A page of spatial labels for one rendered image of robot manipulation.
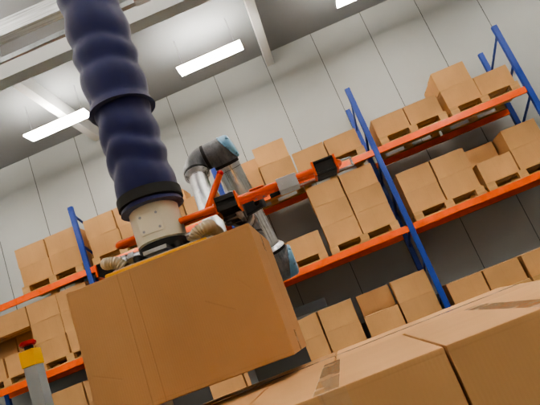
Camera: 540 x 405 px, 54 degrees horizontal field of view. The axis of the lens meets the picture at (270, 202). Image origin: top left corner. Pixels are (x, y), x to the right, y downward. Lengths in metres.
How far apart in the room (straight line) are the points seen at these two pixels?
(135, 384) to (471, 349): 1.02
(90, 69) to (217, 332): 1.02
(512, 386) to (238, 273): 0.86
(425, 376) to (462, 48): 10.77
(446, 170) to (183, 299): 7.90
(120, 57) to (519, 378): 1.60
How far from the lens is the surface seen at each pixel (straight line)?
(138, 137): 1.86
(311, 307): 2.33
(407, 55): 11.34
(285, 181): 1.76
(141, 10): 4.18
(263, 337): 1.54
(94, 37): 2.05
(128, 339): 1.65
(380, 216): 8.95
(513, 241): 10.58
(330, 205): 8.98
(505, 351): 0.96
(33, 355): 2.55
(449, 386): 0.94
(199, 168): 2.35
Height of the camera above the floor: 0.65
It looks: 14 degrees up
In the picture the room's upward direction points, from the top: 22 degrees counter-clockwise
